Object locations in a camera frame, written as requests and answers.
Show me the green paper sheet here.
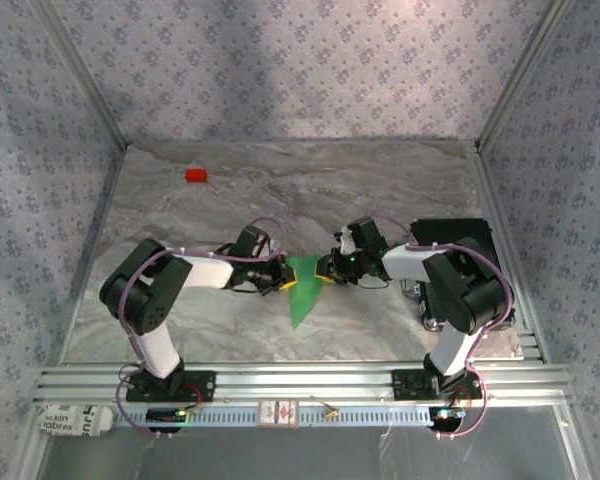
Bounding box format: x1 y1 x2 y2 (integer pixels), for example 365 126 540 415
285 254 331 331

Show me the small card with red print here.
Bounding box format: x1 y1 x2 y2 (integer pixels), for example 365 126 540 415
257 398 300 430

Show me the small brass clip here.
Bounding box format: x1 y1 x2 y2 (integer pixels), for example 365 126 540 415
309 396 340 426

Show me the white roll with black print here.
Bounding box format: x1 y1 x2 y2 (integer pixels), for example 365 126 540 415
36 404 115 440

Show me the black case with chrome handle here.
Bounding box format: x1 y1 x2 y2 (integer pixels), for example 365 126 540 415
404 218 519 332

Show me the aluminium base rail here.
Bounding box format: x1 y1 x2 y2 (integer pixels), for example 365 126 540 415
32 363 576 404

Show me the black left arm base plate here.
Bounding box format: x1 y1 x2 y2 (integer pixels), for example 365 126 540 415
124 369 217 404

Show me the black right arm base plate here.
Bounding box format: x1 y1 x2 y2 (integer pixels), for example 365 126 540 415
390 368 483 401

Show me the white slotted cable duct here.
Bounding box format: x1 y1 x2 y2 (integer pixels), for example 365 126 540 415
112 404 436 429

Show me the aluminium side rail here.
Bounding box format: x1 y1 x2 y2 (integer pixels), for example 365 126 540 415
54 144 131 366
467 142 551 364

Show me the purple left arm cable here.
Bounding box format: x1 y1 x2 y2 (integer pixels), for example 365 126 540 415
117 217 289 441

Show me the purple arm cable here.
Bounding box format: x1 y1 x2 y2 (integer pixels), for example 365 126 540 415
117 217 289 441
369 214 514 441

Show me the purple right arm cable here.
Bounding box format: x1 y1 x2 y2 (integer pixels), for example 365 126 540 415
369 214 514 441

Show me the aluminium frame post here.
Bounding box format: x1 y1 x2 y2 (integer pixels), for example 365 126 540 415
474 0 579 151

